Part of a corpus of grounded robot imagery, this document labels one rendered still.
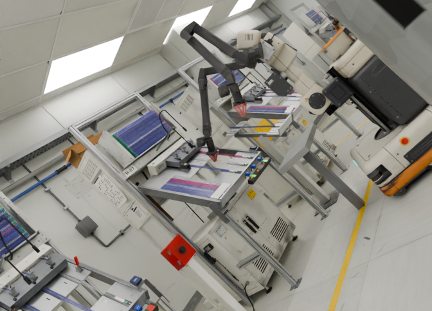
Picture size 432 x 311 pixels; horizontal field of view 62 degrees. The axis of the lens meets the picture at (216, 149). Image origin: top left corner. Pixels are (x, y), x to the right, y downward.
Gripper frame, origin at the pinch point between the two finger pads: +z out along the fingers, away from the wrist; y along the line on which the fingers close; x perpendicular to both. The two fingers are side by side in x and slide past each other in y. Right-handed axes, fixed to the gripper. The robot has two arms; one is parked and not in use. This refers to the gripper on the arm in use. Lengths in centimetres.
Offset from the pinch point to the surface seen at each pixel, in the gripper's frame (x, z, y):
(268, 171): -7, 69, -96
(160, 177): -31.6, -2.4, 31.8
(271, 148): 29, 12, -43
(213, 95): -56, -19, -107
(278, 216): 37, 61, -13
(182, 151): -28.5, -8.7, 0.7
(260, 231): 33, 55, 13
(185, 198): 2.4, 2.4, 49.0
